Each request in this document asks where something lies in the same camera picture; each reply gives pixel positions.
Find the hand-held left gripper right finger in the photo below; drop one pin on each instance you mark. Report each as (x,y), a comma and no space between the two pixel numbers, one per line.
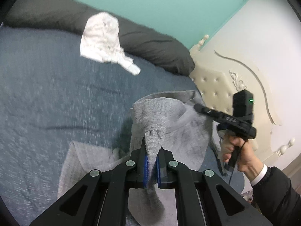
(158,171)

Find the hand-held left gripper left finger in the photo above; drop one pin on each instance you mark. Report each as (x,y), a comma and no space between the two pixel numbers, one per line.
(145,167)

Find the dark grey long pillow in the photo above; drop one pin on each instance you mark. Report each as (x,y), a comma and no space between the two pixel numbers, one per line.
(145,42)

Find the grey fleece pants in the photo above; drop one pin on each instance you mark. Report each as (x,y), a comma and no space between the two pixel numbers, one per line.
(164,113)

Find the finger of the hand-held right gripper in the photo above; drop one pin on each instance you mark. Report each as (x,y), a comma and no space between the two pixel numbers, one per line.
(202,109)

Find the white shirt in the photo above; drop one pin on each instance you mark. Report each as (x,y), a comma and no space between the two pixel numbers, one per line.
(101,37)

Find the person's right forearm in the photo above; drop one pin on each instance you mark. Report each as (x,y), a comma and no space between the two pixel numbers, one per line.
(272,193)

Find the blue patterned bedspread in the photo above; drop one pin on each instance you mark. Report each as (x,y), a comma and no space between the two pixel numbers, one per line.
(58,98)

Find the cream tufted headboard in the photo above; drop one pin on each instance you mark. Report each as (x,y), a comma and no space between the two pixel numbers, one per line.
(247,82)

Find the person's right hand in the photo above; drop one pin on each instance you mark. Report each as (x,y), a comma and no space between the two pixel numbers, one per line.
(247,160)

